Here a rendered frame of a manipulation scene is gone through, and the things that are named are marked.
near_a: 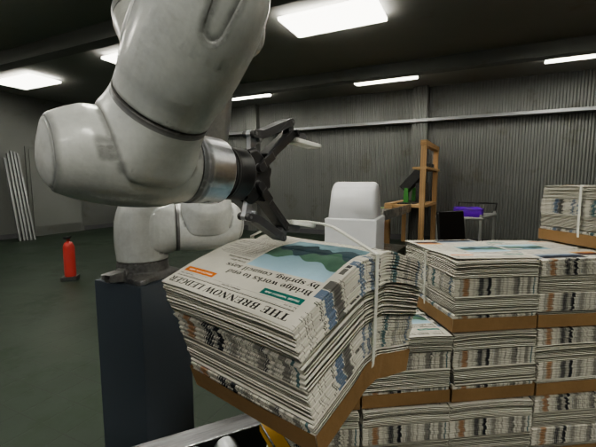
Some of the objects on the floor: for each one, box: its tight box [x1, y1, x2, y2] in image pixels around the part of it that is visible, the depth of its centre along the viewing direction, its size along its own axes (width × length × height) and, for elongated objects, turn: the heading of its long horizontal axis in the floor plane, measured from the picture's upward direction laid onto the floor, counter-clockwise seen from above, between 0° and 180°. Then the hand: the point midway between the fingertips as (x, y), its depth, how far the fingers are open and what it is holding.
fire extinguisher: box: [60, 236, 80, 282], centre depth 490 cm, size 26×26×59 cm
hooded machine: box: [325, 182, 385, 250], centre depth 428 cm, size 67×61×131 cm
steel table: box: [380, 204, 412, 255], centre depth 575 cm, size 69×182×94 cm
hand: (309, 184), depth 66 cm, fingers open, 14 cm apart
